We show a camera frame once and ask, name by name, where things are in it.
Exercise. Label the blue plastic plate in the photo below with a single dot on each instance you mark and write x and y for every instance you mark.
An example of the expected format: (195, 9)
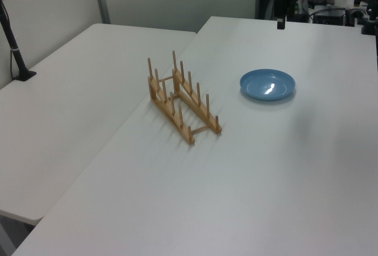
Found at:
(267, 85)

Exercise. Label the wooden plate rack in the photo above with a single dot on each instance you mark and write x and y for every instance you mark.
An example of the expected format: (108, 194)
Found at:
(180, 102)

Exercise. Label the black electronics box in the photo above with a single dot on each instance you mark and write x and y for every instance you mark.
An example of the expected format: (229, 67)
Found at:
(327, 17)

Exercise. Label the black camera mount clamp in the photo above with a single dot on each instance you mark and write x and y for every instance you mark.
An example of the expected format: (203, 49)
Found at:
(369, 17)

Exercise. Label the black camera pole with base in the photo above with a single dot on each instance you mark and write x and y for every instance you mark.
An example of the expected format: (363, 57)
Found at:
(13, 46)

